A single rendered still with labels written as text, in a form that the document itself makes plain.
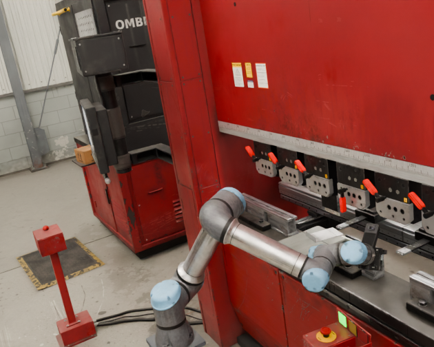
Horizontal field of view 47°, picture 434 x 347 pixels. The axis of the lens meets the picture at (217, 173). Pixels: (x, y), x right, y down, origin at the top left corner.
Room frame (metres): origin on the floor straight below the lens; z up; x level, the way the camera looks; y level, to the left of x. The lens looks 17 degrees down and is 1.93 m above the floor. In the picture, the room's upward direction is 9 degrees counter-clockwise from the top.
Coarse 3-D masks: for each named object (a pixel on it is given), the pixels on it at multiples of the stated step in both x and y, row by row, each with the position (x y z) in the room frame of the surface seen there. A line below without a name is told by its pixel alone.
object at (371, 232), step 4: (368, 224) 1.63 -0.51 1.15; (372, 224) 1.61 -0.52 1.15; (376, 224) 1.61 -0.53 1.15; (368, 228) 1.61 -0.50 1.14; (372, 228) 1.60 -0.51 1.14; (376, 228) 1.60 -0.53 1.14; (364, 232) 1.60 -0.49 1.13; (368, 232) 1.60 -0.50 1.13; (372, 232) 1.59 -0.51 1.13; (376, 232) 1.59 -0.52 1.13; (364, 236) 1.59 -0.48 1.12; (368, 236) 1.58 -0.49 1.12; (372, 236) 1.58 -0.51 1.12; (376, 236) 1.58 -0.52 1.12; (364, 240) 1.58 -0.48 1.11; (368, 240) 1.57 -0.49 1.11; (372, 240) 1.56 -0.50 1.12; (376, 240) 1.57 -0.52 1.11; (372, 244) 1.55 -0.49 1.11
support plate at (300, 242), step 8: (304, 232) 1.96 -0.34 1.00; (312, 232) 1.95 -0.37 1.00; (280, 240) 1.92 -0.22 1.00; (288, 240) 1.90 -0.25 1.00; (296, 240) 1.89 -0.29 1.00; (304, 240) 1.88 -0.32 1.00; (312, 240) 1.87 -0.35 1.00; (328, 240) 1.85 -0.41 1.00; (336, 240) 1.83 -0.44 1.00; (344, 240) 1.84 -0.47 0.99; (296, 248) 1.82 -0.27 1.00; (304, 248) 1.81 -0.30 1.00
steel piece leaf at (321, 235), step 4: (316, 232) 1.94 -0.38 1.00; (320, 232) 1.93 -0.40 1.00; (324, 232) 1.92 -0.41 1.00; (328, 232) 1.92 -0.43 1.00; (308, 236) 1.91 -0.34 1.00; (312, 236) 1.87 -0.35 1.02; (316, 236) 1.90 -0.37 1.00; (320, 236) 1.89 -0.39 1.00; (324, 236) 1.88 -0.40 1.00; (328, 236) 1.88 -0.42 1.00; (332, 236) 1.87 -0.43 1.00; (336, 236) 1.87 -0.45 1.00; (316, 240) 1.86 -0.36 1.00; (320, 240) 1.85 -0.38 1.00
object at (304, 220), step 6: (312, 216) 2.44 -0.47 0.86; (318, 216) 2.42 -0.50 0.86; (324, 216) 2.45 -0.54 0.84; (300, 222) 2.37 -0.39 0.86; (306, 222) 2.38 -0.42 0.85; (312, 222) 2.39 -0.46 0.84; (318, 222) 2.40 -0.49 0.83; (324, 222) 2.43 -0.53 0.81; (330, 222) 2.45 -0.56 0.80; (336, 222) 2.47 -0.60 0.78; (300, 228) 2.35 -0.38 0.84; (306, 228) 2.38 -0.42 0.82; (324, 228) 2.43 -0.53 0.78; (336, 228) 2.46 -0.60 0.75
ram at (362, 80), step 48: (240, 0) 2.31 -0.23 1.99; (288, 0) 2.00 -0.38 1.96; (336, 0) 1.76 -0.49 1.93; (384, 0) 1.57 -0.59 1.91; (432, 0) 1.41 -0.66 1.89; (240, 48) 2.36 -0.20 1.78; (288, 48) 2.03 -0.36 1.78; (336, 48) 1.78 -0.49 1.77; (384, 48) 1.57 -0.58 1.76; (432, 48) 1.42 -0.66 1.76; (240, 96) 2.42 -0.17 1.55; (288, 96) 2.06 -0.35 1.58; (336, 96) 1.79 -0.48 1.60; (384, 96) 1.58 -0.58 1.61; (432, 96) 1.42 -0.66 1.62; (288, 144) 2.10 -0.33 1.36; (336, 144) 1.81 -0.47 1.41; (384, 144) 1.59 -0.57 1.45; (432, 144) 1.42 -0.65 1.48
